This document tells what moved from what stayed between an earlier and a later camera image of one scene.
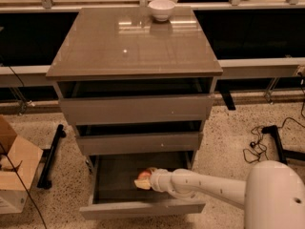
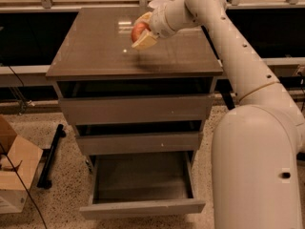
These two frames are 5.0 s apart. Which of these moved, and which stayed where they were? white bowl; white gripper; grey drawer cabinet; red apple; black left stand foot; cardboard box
Moved: red apple; white gripper
Stayed: white bowl; cardboard box; grey drawer cabinet; black left stand foot
